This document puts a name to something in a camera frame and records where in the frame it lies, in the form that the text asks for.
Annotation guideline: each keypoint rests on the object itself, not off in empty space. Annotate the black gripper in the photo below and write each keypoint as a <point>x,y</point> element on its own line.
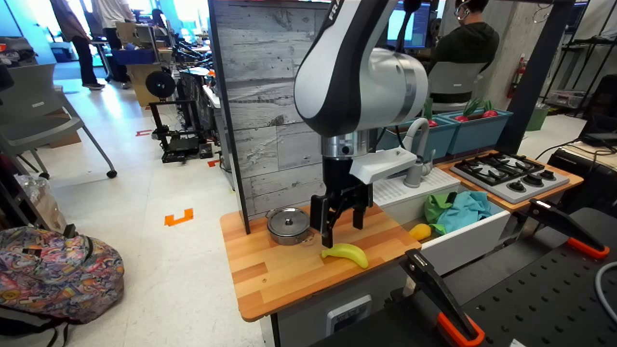
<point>340,193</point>

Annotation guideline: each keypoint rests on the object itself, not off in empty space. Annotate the yellow banana toy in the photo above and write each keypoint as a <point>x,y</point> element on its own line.
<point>348,253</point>

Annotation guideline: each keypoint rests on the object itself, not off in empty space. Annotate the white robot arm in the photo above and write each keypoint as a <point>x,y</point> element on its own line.
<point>340,64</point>

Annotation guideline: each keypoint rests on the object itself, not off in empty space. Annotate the yellow carrot toy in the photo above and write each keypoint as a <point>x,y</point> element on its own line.
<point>421,232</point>

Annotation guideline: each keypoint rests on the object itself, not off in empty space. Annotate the grey toy faucet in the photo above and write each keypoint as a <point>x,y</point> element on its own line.
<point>421,174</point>

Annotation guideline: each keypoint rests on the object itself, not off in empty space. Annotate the white toy sink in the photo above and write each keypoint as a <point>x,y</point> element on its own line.
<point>464,244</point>

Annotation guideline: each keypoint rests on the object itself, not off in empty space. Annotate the red radish toy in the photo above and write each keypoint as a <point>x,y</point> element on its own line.
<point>431,118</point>
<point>475,109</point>

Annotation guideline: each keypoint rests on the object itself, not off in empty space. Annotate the grey toy stove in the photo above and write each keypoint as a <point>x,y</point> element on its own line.
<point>508,176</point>

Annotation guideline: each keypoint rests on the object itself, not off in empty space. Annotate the small silver metal pot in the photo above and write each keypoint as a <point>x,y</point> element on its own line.
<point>290,224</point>

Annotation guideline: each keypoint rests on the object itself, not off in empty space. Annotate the green cloth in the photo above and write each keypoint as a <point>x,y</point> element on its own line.
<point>435,209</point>

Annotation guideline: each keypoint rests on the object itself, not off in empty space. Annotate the marble pattern backdrop panel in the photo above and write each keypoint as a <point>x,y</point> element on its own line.
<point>277,128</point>

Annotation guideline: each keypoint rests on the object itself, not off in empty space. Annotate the teal cloth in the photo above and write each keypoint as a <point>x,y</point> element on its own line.
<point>466,209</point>

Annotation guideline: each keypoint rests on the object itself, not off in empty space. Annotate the teal planter box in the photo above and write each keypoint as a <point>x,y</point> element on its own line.
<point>483,132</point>
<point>445,138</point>

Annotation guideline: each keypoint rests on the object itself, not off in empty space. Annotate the orange floor marker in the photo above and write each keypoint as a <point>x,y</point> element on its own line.
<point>178,220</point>

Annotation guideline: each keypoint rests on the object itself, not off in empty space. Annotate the black machine on floor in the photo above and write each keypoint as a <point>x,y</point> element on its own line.
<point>177,122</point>

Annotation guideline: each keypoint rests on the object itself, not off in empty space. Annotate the seated person black shirt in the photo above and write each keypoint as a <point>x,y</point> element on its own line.
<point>470,41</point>

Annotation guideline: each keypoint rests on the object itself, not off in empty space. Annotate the red fire extinguisher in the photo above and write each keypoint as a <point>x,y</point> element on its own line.
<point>520,74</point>

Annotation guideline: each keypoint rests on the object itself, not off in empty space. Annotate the colourful patterned backpack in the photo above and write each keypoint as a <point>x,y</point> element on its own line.
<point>59,276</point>

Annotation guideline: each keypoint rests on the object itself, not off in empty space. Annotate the standing person white shirt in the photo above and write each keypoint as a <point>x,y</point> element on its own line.
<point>113,32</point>

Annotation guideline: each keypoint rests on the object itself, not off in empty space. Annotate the grey wheeled chair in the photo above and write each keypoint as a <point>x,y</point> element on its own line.
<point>40,122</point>

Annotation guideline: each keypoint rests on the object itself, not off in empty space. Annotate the standing person dark trousers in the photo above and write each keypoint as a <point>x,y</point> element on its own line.
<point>78,39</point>

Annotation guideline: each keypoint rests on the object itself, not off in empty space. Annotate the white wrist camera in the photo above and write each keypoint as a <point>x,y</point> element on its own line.
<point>383,165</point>

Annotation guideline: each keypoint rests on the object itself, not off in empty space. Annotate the black frame post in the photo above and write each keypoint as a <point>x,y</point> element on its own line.
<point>229,128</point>

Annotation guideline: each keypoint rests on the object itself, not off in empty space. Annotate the dark blue frame post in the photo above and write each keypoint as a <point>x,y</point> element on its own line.
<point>537,70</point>

